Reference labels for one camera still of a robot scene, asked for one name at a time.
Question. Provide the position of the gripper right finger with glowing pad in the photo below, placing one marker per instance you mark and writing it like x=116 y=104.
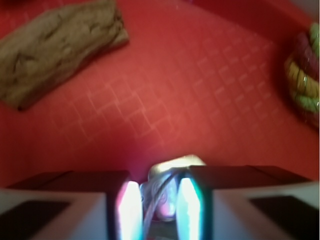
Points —
x=247 y=203

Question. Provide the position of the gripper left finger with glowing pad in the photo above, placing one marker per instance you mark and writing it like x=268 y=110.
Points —
x=101 y=205

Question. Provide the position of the silver key bunch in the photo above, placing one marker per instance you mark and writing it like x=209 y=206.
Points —
x=160 y=192

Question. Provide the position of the red plastic tray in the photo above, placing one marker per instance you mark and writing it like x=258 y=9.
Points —
x=202 y=77

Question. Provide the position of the brown wood piece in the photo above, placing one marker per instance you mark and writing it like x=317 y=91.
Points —
x=44 y=53

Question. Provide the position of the red yellow green rope toy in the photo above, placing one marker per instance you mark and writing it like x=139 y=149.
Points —
x=302 y=71

